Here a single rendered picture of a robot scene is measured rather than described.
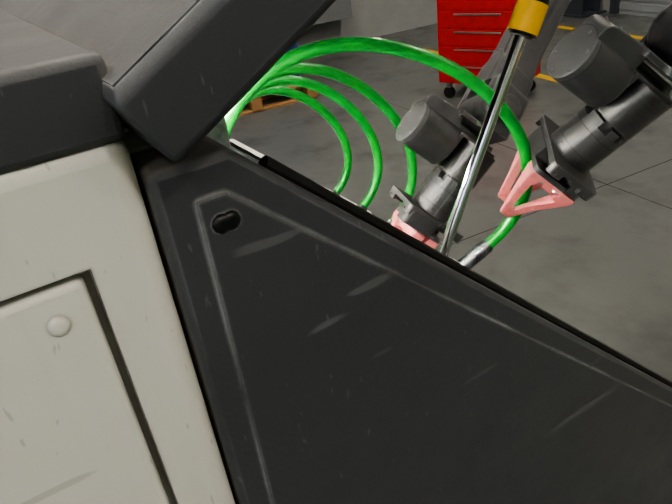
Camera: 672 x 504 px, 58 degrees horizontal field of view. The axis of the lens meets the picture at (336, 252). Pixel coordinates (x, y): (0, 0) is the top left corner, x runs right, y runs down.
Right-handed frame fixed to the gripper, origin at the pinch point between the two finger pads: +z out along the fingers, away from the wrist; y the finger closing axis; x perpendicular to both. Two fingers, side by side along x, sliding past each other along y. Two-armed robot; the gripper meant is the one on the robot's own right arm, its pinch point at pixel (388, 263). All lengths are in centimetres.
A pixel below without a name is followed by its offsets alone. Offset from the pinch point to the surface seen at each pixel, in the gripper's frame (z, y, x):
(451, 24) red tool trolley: -94, -192, -390
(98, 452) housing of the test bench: 3, 39, 44
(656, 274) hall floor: -26, -193, -104
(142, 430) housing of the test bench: 2, 37, 42
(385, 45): -21.6, 22.7, 8.5
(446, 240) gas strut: -12.4, 22.2, 33.9
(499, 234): -12.7, -2.6, 10.7
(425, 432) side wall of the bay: -1.1, 17.5, 39.3
